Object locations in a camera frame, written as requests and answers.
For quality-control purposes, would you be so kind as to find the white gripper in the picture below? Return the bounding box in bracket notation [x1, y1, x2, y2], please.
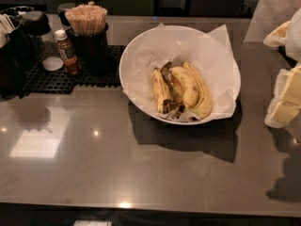
[263, 8, 301, 128]

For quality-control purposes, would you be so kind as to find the yellow banana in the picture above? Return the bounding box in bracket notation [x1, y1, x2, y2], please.
[170, 67, 199, 108]
[182, 62, 214, 119]
[152, 68, 175, 114]

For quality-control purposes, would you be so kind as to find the white bowl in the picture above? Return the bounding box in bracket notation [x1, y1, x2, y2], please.
[119, 24, 242, 126]

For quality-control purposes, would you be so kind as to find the white paper liner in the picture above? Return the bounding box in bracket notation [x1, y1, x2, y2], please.
[122, 23, 241, 122]

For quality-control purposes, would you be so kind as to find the black stir stick cup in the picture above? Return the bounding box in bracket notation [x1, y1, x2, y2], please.
[68, 24, 110, 76]

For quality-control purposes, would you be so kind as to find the wooden stir sticks bundle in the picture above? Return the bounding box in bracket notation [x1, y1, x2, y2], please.
[65, 5, 107, 36]

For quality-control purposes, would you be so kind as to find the small brown sauce bottle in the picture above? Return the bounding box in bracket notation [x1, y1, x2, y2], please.
[55, 29, 81, 77]

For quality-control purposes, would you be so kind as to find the dark lidded jar behind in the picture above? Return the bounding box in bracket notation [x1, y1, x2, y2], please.
[57, 3, 75, 26]

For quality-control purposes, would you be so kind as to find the black perforated mat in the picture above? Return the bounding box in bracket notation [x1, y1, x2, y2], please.
[18, 45, 125, 98]

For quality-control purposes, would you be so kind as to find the glass sugar dispenser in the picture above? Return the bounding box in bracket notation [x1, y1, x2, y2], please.
[22, 10, 64, 72]

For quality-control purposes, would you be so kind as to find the black container at left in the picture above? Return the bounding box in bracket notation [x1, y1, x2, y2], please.
[0, 6, 37, 97]

